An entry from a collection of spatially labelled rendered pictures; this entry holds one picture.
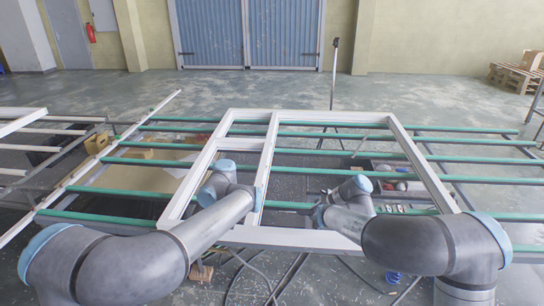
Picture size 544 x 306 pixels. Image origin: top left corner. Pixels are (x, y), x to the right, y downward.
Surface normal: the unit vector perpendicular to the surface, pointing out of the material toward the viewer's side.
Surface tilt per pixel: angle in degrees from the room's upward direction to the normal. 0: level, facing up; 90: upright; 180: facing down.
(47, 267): 48
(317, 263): 0
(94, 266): 30
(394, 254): 76
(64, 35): 90
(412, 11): 90
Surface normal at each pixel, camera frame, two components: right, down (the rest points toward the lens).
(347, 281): -0.01, -0.88
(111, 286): 0.31, -0.09
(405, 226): -0.47, -0.77
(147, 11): -0.11, 0.46
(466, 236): 0.02, -0.56
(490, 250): 0.04, -0.08
